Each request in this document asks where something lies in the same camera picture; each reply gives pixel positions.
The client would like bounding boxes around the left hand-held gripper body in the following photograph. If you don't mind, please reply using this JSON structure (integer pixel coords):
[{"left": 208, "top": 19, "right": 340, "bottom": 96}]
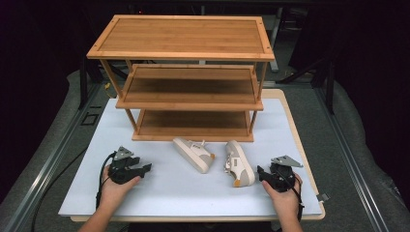
[{"left": 107, "top": 146, "right": 143, "bottom": 186}]

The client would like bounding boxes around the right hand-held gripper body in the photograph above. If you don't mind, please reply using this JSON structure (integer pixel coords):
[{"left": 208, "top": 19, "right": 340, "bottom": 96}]
[{"left": 269, "top": 155, "right": 304, "bottom": 193}]

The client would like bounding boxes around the white and grey sneaker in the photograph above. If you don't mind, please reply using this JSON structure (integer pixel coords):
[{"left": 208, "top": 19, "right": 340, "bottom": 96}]
[
  {"left": 172, "top": 137, "right": 217, "bottom": 174},
  {"left": 224, "top": 139, "right": 256, "bottom": 189}
]

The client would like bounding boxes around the three-tier wooden shoe rack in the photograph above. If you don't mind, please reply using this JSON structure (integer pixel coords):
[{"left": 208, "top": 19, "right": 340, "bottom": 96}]
[{"left": 86, "top": 14, "right": 276, "bottom": 143}]

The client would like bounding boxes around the person's right hand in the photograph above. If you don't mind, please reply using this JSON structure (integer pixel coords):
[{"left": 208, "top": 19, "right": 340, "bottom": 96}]
[{"left": 261, "top": 173, "right": 304, "bottom": 220}]

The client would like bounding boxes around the person's left hand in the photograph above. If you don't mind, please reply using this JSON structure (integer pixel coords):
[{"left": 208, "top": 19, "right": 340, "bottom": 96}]
[{"left": 101, "top": 164, "right": 142, "bottom": 211}]

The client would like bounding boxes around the white table mat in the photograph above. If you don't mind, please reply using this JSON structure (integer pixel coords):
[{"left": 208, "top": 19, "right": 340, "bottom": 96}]
[{"left": 58, "top": 98, "right": 324, "bottom": 218}]

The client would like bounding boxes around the black metal stand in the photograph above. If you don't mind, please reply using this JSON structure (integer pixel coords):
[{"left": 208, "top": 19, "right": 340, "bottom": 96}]
[
  {"left": 77, "top": 56, "right": 98, "bottom": 110},
  {"left": 276, "top": 52, "right": 337, "bottom": 114}
]

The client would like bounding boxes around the grey metal stand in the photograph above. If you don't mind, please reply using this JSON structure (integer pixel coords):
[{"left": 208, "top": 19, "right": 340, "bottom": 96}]
[{"left": 268, "top": 8, "right": 284, "bottom": 73}]

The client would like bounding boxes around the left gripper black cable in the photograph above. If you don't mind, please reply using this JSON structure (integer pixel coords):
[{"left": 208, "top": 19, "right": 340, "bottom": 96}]
[{"left": 95, "top": 152, "right": 116, "bottom": 211}]

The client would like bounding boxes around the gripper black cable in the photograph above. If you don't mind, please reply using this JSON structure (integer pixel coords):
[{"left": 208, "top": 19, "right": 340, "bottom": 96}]
[
  {"left": 95, "top": 152, "right": 116, "bottom": 211},
  {"left": 279, "top": 167, "right": 306, "bottom": 223}
]

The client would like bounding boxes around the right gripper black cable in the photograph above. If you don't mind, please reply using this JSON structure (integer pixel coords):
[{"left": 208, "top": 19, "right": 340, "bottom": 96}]
[{"left": 279, "top": 167, "right": 306, "bottom": 223}]

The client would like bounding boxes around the black floor cable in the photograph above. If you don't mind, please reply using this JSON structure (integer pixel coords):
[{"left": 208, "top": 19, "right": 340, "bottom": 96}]
[{"left": 30, "top": 146, "right": 89, "bottom": 232}]

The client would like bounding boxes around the metal floor rail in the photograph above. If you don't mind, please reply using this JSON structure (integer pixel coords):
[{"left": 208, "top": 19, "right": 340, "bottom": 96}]
[
  {"left": 0, "top": 82, "right": 102, "bottom": 232},
  {"left": 313, "top": 86, "right": 392, "bottom": 232}
]

